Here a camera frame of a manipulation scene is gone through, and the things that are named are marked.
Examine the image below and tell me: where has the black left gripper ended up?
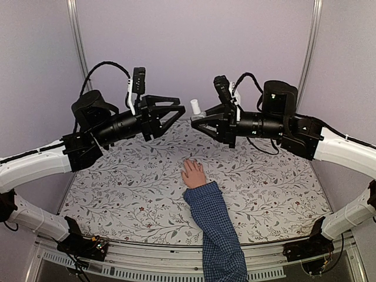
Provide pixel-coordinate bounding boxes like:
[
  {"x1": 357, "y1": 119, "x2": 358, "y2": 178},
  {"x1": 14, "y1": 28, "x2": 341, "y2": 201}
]
[{"x1": 93, "y1": 94, "x2": 186, "y2": 146}]

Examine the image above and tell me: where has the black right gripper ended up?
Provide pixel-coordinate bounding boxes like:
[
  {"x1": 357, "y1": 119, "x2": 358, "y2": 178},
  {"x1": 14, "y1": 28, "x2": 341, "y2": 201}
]
[{"x1": 191, "y1": 103, "x2": 286, "y2": 149}]

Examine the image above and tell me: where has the clear nail polish bottle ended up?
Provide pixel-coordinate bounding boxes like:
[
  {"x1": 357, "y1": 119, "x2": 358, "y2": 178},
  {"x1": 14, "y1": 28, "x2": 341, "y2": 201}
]
[{"x1": 190, "y1": 112, "x2": 206, "y2": 122}]

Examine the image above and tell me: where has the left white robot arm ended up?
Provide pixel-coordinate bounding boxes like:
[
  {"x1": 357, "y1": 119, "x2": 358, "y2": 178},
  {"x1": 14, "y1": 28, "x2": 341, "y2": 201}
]
[{"x1": 1, "y1": 90, "x2": 186, "y2": 255}]

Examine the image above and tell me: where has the blue checkered sleeve forearm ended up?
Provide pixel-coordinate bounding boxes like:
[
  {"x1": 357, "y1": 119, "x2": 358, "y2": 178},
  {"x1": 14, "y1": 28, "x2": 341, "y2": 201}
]
[{"x1": 183, "y1": 182, "x2": 247, "y2": 281}]

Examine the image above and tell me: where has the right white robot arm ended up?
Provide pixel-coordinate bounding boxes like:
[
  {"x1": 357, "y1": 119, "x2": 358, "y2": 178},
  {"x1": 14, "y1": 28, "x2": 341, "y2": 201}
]
[{"x1": 190, "y1": 76, "x2": 375, "y2": 179}]

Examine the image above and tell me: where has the person's bare hand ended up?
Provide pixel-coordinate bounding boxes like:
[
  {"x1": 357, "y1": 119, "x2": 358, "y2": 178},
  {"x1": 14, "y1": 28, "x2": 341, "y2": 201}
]
[{"x1": 181, "y1": 159, "x2": 207, "y2": 189}]

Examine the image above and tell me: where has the floral patterned table mat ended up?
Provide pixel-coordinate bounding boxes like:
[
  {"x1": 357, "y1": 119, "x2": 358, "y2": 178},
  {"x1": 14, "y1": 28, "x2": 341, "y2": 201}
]
[{"x1": 61, "y1": 120, "x2": 331, "y2": 246}]

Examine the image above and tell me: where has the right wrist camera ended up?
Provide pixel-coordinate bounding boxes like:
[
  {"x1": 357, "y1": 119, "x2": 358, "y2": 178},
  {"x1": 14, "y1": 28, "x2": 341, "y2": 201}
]
[{"x1": 213, "y1": 75, "x2": 242, "y2": 118}]

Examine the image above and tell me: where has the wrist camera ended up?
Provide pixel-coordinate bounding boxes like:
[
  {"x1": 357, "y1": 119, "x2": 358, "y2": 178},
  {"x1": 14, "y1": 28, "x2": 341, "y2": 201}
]
[
  {"x1": 126, "y1": 66, "x2": 147, "y2": 116},
  {"x1": 213, "y1": 75, "x2": 242, "y2": 118}
]

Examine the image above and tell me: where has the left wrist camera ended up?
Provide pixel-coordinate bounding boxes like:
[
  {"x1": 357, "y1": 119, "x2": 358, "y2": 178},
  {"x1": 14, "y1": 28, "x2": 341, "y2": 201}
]
[{"x1": 126, "y1": 66, "x2": 147, "y2": 116}]

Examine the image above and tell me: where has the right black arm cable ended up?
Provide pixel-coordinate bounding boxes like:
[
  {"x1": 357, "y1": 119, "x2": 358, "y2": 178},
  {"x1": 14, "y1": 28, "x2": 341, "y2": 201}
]
[{"x1": 234, "y1": 73, "x2": 265, "y2": 98}]

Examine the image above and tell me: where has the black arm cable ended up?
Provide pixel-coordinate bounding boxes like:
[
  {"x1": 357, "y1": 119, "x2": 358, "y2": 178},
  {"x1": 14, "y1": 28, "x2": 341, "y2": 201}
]
[
  {"x1": 234, "y1": 73, "x2": 265, "y2": 98},
  {"x1": 78, "y1": 61, "x2": 130, "y2": 98}
]

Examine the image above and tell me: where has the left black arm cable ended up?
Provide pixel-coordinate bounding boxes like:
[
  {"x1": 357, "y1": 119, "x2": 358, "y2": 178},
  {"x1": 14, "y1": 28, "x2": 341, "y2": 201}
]
[{"x1": 78, "y1": 61, "x2": 130, "y2": 98}]

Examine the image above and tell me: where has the left aluminium frame post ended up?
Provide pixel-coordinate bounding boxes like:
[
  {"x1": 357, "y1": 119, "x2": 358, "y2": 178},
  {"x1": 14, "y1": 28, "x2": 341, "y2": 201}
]
[{"x1": 66, "y1": 0, "x2": 93, "y2": 99}]

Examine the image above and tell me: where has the aluminium frame post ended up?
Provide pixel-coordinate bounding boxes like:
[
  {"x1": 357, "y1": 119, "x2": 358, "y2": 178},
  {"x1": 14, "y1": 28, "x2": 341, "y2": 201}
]
[
  {"x1": 66, "y1": 0, "x2": 93, "y2": 99},
  {"x1": 297, "y1": 0, "x2": 323, "y2": 111}
]

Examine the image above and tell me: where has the right aluminium frame post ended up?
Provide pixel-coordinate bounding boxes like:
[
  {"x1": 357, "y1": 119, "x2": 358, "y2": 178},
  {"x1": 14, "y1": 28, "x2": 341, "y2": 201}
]
[{"x1": 297, "y1": 0, "x2": 323, "y2": 111}]

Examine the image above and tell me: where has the front aluminium rail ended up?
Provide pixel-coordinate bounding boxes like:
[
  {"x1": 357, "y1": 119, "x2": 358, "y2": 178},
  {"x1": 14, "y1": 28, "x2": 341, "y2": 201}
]
[{"x1": 26, "y1": 232, "x2": 370, "y2": 281}]

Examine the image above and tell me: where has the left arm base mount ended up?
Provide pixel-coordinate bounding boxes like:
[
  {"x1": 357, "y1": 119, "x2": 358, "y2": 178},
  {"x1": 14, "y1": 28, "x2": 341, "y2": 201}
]
[{"x1": 57, "y1": 216, "x2": 109, "y2": 261}]

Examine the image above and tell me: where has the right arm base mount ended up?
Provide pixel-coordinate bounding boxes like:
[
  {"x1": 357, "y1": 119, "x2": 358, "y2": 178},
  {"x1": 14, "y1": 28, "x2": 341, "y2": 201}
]
[{"x1": 283, "y1": 217, "x2": 334, "y2": 262}]

